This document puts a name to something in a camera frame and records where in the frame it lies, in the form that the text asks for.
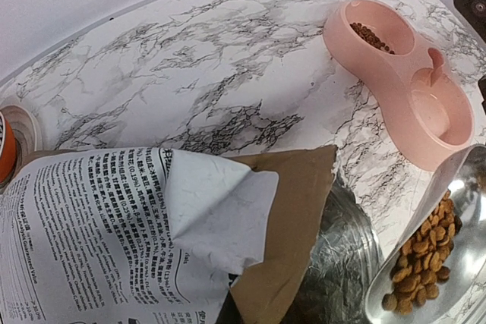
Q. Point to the brown dog food kibble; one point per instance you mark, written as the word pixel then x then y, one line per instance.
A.
pixel 420 266

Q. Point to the brown white dog food bag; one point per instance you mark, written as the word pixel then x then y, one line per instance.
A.
pixel 153 235

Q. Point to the pink double pet bowl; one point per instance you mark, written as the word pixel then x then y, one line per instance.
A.
pixel 426 112

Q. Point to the beige ceramic plate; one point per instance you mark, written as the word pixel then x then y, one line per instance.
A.
pixel 27 132

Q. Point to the silver metal scoop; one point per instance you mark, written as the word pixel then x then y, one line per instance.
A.
pixel 463 174

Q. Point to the red patterned ceramic bowl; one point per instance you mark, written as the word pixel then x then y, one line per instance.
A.
pixel 8 150

